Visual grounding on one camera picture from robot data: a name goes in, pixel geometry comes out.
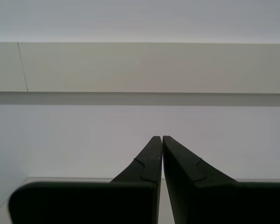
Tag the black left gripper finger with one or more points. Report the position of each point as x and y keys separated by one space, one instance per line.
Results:
x=88 y=203
x=224 y=203

